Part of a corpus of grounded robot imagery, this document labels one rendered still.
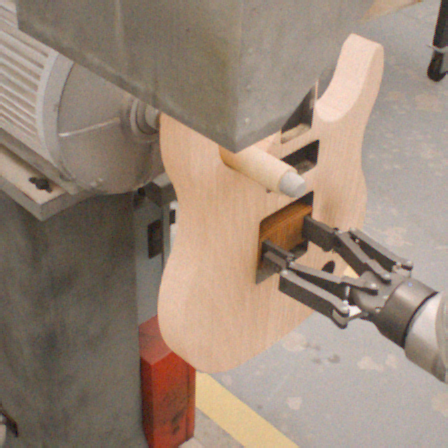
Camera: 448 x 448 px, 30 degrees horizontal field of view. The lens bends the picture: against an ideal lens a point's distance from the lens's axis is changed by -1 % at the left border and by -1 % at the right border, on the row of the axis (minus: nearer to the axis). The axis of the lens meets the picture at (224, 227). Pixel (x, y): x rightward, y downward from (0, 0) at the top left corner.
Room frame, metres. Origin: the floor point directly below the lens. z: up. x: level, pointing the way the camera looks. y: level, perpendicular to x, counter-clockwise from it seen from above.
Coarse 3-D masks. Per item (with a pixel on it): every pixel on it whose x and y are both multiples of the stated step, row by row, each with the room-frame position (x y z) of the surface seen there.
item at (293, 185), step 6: (288, 174) 0.70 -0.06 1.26; (294, 174) 0.70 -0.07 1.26; (282, 180) 0.70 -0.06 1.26; (288, 180) 0.70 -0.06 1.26; (294, 180) 0.69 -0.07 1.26; (300, 180) 0.70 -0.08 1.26; (282, 186) 0.69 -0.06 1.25; (288, 186) 0.69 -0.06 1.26; (294, 186) 0.69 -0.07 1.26; (300, 186) 0.69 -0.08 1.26; (306, 186) 0.70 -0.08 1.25; (288, 192) 0.69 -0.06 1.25; (294, 192) 0.69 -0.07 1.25; (300, 192) 0.69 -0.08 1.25
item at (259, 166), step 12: (228, 156) 0.74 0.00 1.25; (240, 156) 0.73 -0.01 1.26; (252, 156) 0.73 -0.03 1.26; (264, 156) 0.73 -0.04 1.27; (240, 168) 0.73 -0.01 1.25; (252, 168) 0.72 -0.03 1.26; (264, 168) 0.71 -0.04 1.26; (276, 168) 0.71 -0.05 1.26; (288, 168) 0.71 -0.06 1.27; (264, 180) 0.71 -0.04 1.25; (276, 180) 0.70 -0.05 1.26; (276, 192) 0.70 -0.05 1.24
